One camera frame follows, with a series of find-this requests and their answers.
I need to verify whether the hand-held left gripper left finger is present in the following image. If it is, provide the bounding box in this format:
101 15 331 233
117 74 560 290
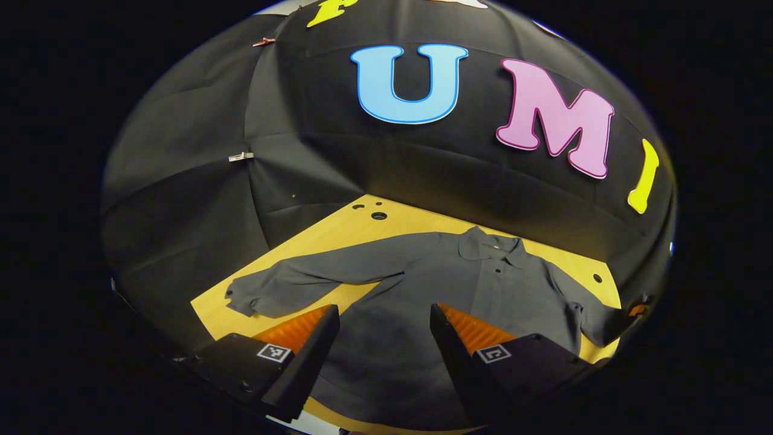
178 304 341 424

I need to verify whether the black backdrop cloth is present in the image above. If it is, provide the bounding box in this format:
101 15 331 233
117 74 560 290
100 0 677 363

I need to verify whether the grey long-sleeved shirt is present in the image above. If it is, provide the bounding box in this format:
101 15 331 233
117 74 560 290
225 225 635 431

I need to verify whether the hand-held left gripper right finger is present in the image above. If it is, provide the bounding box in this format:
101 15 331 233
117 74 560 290
429 303 598 428

